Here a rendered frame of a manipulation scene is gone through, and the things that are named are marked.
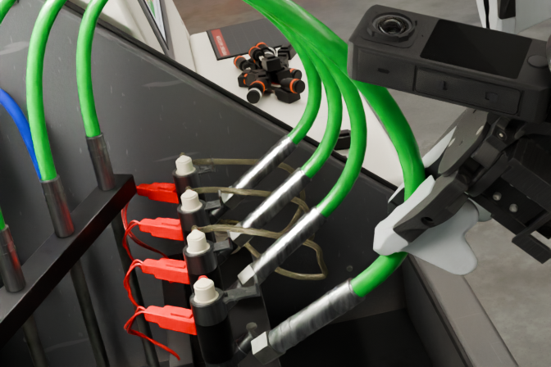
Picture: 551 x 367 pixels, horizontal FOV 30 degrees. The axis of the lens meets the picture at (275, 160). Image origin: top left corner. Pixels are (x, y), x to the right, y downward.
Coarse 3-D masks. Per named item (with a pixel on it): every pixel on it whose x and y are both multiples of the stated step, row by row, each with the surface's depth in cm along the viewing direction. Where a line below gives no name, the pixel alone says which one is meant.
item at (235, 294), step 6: (240, 288) 83; (246, 288) 83; (252, 288) 83; (228, 294) 83; (234, 294) 83; (240, 294) 82; (246, 294) 82; (252, 294) 82; (258, 294) 82; (222, 300) 82; (228, 300) 82; (234, 300) 82
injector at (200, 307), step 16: (192, 304) 82; (208, 304) 81; (224, 304) 82; (208, 320) 82; (224, 320) 83; (208, 336) 83; (224, 336) 83; (256, 336) 85; (208, 352) 83; (224, 352) 83; (240, 352) 84
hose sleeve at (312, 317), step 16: (336, 288) 70; (352, 288) 69; (320, 304) 71; (336, 304) 70; (352, 304) 70; (288, 320) 72; (304, 320) 71; (320, 320) 71; (272, 336) 73; (288, 336) 72; (304, 336) 72
